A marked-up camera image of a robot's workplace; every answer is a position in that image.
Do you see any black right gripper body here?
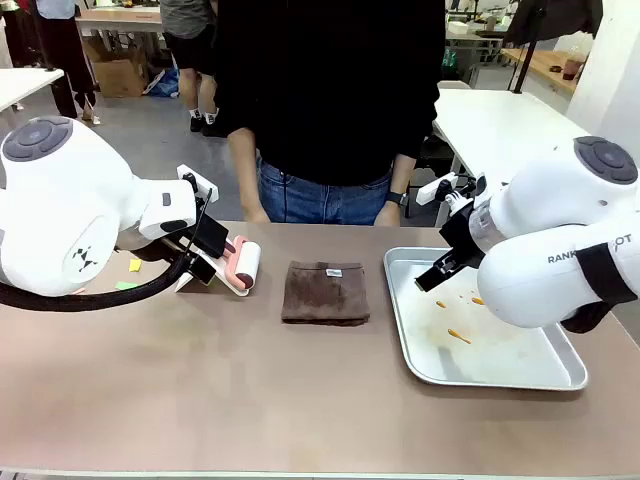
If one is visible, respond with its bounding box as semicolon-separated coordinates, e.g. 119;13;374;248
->
438;199;487;266

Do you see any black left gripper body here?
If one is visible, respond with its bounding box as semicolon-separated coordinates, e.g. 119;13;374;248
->
198;214;231;260

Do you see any pink-handled lint roller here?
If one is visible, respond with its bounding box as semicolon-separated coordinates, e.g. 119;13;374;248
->
221;234;263;292

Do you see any brown cloth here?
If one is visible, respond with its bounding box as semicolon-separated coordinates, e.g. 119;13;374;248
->
280;259;371;327

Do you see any person's right forearm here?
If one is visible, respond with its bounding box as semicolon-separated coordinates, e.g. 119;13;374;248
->
227;127;265;216

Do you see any person's left forearm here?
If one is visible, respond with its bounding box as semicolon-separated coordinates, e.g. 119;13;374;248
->
387;152;419;209

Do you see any person's right hand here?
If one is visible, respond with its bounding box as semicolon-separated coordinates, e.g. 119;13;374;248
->
243;202;271;225

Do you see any person's left hand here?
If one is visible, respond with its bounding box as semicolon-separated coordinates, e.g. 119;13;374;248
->
374;202;402;227

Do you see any white folded stand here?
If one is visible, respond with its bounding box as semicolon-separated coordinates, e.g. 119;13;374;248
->
173;238;250;298

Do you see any metal tray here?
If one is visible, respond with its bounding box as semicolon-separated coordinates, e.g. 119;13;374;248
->
383;246;590;392

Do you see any large white table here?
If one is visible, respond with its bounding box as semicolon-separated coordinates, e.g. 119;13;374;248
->
432;80;581;211

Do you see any blue bag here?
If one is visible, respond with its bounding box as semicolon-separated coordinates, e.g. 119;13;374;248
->
147;67;181;99

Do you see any black stand pole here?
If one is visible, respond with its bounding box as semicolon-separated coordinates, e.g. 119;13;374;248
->
512;0;546;95

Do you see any wooden top table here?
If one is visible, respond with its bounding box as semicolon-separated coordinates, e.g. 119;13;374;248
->
499;47;584;96

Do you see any cardboard box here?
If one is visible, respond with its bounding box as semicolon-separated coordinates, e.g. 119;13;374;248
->
82;37;150;99

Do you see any person in black shorts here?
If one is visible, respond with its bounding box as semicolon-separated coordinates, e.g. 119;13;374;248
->
159;0;221;134

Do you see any person in black sweater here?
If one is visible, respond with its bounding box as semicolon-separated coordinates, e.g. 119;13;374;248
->
212;0;447;226

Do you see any dark hanging jacket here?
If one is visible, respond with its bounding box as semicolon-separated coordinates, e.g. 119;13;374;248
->
502;0;604;46

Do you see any light brown top table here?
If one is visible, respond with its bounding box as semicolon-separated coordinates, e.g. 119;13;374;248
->
74;4;166;36

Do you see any small white table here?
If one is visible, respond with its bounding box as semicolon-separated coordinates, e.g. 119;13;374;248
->
0;67;66;114

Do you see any person in black trousers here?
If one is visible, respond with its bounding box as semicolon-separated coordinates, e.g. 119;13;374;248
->
29;0;99;121

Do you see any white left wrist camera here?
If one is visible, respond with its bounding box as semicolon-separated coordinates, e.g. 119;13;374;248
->
176;164;220;204

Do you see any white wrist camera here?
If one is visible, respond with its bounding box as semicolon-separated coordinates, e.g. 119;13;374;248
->
415;172;458;205
176;164;220;204

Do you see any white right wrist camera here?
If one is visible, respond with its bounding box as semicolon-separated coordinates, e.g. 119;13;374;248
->
415;172;458;205

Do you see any black left arm cable sleeve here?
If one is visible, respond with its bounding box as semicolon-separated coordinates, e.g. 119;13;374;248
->
0;187;214;312

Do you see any black arm cable sleeve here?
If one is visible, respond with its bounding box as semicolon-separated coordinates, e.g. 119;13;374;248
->
560;301;614;335
0;187;214;312

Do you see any black right arm cable sleeve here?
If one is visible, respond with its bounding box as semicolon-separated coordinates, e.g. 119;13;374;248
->
560;301;614;335

